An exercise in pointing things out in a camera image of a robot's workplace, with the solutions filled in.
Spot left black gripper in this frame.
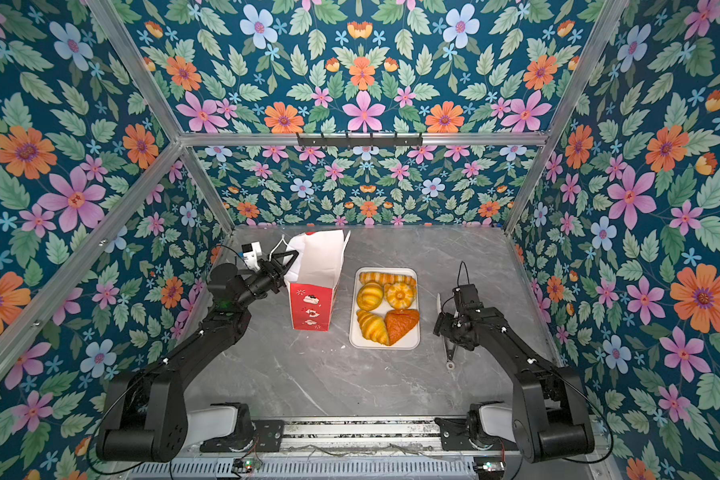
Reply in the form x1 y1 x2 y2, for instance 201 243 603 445
232 250 296 312

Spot metal food tongs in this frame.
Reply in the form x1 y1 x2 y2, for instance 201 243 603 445
433 294 456 370

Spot red and white paper bag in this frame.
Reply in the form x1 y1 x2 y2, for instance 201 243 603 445
281 230 350 332

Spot orange triangular fake pastry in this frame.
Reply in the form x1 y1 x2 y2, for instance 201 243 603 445
384 309 420 346

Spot round ring fake bread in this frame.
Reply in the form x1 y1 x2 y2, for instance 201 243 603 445
385 282 416 310

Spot round yellow fake bun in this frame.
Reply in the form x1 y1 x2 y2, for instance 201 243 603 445
356 281 385 312

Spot curved croissant fake bread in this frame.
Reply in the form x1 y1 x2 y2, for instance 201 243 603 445
357 310 390 346

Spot long yellow fake bread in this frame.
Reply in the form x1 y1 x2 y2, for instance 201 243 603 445
359 271 417 287

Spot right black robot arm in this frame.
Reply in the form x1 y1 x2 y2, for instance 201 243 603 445
434 284 595 463

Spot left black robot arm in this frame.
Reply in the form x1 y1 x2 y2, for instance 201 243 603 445
96 250 299 462

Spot white rectangular tray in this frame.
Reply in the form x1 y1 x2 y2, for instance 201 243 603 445
349 267 422 351

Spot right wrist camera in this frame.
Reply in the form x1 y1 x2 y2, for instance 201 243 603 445
435 311 455 338

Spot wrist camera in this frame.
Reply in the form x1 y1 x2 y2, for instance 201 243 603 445
435 311 455 338
240 241 263 272

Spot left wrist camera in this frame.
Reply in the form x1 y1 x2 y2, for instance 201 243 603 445
240 241 263 272

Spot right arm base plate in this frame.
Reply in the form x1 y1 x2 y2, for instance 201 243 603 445
434 417 518 452

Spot black hook rail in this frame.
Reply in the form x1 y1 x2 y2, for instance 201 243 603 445
296 133 424 148

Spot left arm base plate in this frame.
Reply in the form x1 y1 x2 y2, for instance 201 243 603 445
200 419 285 454

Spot aluminium front rail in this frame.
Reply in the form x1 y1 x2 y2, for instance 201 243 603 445
113 416 607 457

